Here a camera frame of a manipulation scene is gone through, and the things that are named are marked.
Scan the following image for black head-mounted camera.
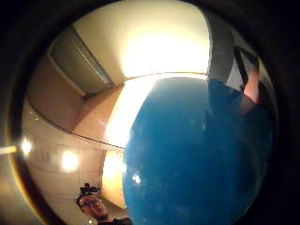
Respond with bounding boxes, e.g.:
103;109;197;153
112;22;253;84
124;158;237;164
75;183;102;203

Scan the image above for black-rimmed glasses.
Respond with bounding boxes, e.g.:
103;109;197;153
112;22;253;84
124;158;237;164
79;198;103;208

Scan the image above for grey sliding door panel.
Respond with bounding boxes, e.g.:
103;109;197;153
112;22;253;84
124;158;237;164
50;26;115;97

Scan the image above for round ceiling lamp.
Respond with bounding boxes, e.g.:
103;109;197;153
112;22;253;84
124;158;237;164
20;137;34;158
59;149;80;173

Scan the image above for grey pillar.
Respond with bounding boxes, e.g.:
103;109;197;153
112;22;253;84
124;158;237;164
201;7;235;84

